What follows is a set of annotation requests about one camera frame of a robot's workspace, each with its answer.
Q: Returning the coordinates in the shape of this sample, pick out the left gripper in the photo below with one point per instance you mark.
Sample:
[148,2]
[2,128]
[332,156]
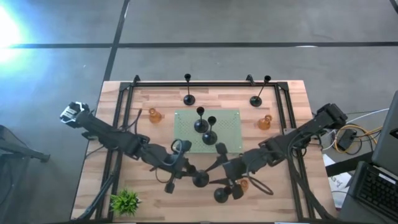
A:
[175,165]

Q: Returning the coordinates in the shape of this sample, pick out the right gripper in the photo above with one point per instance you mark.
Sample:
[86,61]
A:
[237,169]

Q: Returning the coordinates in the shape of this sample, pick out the tall black candlestick holder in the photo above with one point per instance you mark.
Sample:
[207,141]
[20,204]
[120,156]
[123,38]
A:
[189,100]
[256,101]
[201,126]
[201,180]
[220,196]
[210,138]

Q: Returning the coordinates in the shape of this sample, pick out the amber glass candle holder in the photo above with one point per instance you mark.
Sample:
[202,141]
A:
[264,123]
[154,117]
[245,185]

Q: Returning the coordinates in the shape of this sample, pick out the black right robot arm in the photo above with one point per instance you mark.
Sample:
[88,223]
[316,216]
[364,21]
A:
[306,130]

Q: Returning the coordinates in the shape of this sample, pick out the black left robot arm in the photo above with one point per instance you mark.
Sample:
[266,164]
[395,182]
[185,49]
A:
[105,133]

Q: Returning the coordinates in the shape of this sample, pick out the green perforated metal shelf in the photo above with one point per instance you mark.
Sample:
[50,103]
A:
[230,133]

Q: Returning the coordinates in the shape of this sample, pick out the small green artificial plant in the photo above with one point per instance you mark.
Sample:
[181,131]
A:
[124,203]

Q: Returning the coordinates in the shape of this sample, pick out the grey metal mounting plate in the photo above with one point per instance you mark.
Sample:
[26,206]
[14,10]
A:
[287,133]

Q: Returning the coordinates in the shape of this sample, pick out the white paper sheet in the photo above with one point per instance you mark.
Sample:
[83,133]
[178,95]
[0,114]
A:
[339,183]

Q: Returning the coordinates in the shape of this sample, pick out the black power adapter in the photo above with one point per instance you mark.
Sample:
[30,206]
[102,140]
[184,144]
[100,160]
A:
[346,140]

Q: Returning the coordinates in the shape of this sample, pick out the black laptop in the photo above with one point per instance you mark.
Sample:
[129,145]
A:
[376,189]

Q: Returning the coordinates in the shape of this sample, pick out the black tripod stand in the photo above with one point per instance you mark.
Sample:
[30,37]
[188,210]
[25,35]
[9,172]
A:
[18,150]

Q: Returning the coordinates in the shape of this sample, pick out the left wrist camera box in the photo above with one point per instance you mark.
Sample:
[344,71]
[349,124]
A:
[185,146]

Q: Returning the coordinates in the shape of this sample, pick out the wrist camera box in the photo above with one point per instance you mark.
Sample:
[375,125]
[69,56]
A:
[237,192]
[185,146]

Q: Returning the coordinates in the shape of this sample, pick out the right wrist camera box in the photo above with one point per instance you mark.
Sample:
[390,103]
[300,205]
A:
[237,192]

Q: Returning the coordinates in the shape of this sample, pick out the black aluminium table frame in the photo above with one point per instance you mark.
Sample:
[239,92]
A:
[217,84]

